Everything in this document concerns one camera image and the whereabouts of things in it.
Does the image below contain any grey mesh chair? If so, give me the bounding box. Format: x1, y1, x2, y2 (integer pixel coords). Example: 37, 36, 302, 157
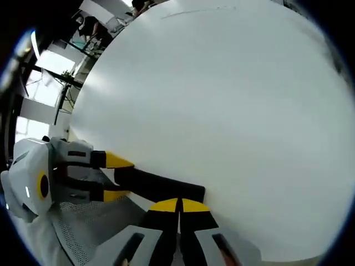
52, 193, 148, 266

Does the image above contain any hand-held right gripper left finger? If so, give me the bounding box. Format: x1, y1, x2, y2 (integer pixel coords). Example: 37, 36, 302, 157
94, 198, 180, 266

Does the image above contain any person's white garment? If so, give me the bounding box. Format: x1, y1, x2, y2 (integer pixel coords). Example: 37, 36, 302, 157
15, 212, 72, 266

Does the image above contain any black remote control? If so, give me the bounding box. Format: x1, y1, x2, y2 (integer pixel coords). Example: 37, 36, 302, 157
114, 167, 206, 209

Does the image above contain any black tripod stand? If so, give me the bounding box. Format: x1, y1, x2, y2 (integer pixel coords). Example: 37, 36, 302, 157
33, 63, 85, 113

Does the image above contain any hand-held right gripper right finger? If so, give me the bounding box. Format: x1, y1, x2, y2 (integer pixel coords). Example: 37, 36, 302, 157
179, 198, 263, 266

